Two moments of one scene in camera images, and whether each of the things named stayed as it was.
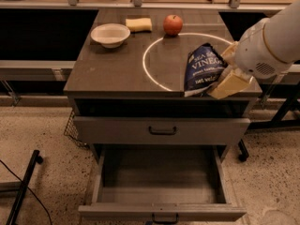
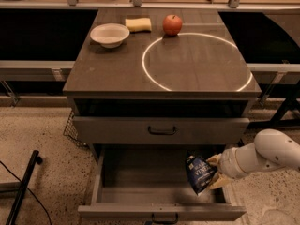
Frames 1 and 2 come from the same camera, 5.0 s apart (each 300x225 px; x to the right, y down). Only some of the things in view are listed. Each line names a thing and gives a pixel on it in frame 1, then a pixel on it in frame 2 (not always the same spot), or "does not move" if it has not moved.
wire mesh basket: x=71 y=132 does not move
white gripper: x=254 y=55 → x=231 y=165
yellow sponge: x=139 y=25 does not move
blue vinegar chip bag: x=203 y=67 → x=200 y=171
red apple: x=172 y=24 does not move
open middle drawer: x=162 y=184 does not move
